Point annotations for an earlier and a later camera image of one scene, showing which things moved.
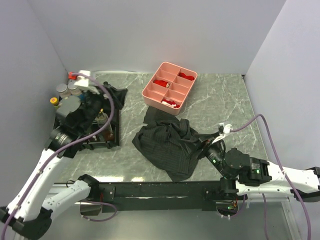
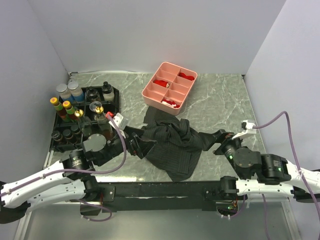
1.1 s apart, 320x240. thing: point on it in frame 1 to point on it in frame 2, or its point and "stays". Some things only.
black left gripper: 118,95 to 142,147
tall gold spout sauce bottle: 106,134 stays
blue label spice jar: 74,89 stays
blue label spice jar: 63,91 stays
